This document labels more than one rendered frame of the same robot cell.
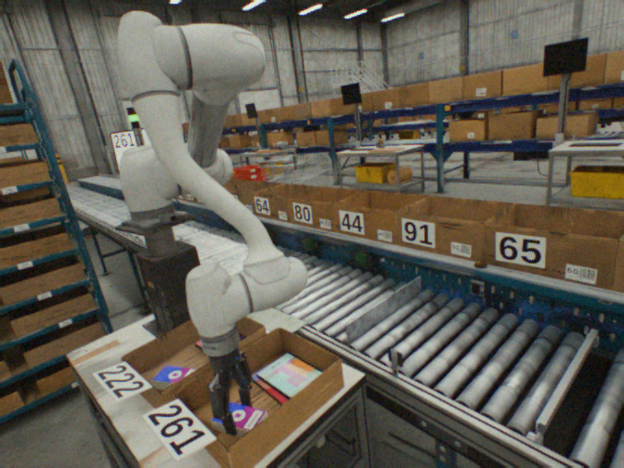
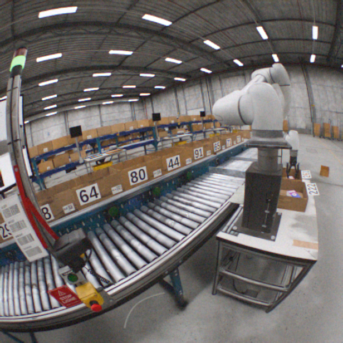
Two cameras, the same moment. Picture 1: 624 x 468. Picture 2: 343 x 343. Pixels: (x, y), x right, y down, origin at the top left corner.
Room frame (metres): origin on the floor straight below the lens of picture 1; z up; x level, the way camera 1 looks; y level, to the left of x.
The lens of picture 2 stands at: (1.83, 1.15, 1.30)
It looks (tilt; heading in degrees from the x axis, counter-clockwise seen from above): 17 degrees down; 269
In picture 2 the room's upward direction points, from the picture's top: 8 degrees counter-clockwise
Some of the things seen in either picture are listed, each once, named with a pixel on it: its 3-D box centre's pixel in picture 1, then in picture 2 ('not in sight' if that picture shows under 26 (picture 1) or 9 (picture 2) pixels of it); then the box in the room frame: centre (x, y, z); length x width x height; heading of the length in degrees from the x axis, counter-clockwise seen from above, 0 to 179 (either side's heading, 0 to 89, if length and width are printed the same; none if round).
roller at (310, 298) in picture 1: (324, 292); (208, 190); (1.52, -0.02, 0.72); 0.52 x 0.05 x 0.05; 130
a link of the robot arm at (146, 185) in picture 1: (147, 176); (263, 106); (1.37, 0.57, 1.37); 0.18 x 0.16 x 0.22; 116
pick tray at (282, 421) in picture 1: (261, 389); (282, 177); (0.85, 0.20, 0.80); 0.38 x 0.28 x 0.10; 132
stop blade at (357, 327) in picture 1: (387, 308); (226, 172); (1.24, -0.25, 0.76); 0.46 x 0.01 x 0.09; 130
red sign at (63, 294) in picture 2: not in sight; (71, 294); (2.24, 0.97, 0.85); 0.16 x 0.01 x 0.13; 40
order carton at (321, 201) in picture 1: (328, 207); (135, 171); (2.11, -0.12, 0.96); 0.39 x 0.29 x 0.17; 40
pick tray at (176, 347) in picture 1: (198, 353); (283, 192); (1.06, 0.43, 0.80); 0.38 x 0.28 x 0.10; 135
